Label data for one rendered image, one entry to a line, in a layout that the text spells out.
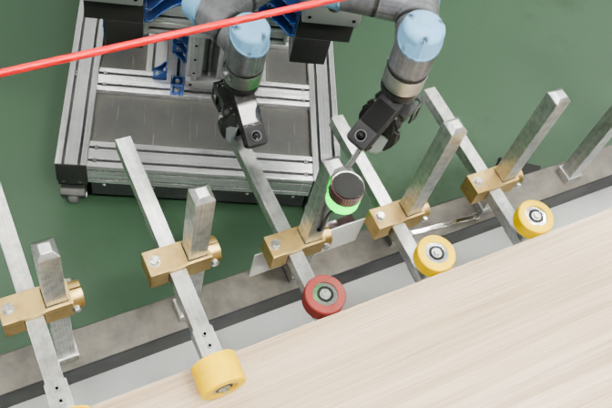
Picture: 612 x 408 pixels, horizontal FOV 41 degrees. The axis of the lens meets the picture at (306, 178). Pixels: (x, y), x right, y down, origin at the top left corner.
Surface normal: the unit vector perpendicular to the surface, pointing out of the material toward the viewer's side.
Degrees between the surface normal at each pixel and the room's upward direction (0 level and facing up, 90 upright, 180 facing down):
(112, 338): 0
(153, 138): 0
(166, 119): 0
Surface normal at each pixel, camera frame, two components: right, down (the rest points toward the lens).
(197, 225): 0.42, 0.80
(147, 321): 0.18, -0.53
